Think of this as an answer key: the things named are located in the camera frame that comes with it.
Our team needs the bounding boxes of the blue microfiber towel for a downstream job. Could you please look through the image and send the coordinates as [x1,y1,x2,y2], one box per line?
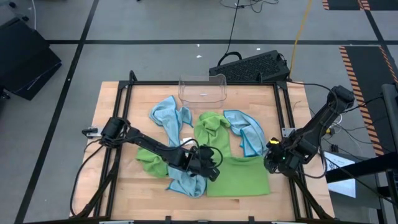
[166,166,208,199]
[149,95,194,147]
[223,109,268,158]

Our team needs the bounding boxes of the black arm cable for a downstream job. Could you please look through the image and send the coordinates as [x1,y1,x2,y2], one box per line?
[70,143,106,218]

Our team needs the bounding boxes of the clear plastic bin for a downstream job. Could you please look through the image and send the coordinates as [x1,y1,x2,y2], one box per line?
[178,73,228,109]

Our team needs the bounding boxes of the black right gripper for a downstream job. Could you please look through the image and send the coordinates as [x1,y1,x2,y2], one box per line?
[263,138,302,175]

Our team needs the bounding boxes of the yellow floor cable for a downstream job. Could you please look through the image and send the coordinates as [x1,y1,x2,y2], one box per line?
[289,0,313,78]

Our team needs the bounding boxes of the large black box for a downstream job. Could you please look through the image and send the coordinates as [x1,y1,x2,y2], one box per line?
[0,17,62,101]

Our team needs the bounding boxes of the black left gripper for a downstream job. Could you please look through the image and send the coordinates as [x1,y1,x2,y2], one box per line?
[182,145,221,183]

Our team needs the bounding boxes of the green microfiber towel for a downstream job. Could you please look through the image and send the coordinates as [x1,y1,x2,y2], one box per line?
[206,155,271,198]
[194,111,233,158]
[136,147,170,179]

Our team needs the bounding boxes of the white printed sheet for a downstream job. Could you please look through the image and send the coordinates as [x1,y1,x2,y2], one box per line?
[323,151,357,199]

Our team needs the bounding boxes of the black floor cable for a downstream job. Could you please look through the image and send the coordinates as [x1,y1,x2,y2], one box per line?
[216,0,243,67]

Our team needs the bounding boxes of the black mat striped edges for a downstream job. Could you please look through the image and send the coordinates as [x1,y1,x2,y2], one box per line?
[338,45,398,156]
[322,0,398,11]

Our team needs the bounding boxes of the black metal stand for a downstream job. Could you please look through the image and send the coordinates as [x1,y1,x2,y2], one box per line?
[325,152,398,224]

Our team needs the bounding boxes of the grey post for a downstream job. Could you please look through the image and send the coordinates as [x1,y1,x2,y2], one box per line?
[381,83,398,153]

